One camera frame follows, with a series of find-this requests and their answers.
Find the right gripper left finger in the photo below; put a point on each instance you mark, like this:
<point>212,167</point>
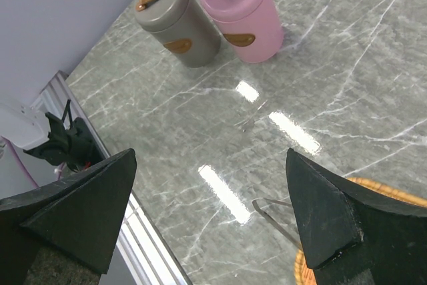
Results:
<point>65,232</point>

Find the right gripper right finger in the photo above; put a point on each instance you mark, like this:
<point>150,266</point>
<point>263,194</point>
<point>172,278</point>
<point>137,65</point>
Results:
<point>353,235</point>

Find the pink cylindrical container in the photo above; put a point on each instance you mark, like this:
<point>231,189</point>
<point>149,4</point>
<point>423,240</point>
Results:
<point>256,37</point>

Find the metal tongs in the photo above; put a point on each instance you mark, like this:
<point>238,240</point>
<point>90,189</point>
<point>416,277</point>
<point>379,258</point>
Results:
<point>294,240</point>

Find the grey round lid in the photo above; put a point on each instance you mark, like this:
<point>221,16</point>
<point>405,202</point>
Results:
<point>157,15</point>

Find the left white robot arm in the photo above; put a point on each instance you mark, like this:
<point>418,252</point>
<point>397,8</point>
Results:
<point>45,136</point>

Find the woven bamboo tray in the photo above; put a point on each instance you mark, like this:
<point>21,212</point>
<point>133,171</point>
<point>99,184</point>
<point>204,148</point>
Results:
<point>304,275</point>

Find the grey cylindrical container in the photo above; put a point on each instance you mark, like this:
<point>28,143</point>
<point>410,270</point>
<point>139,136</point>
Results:
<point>192,39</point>

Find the aluminium mounting rail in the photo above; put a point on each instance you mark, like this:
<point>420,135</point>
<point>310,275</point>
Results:
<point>141,255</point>

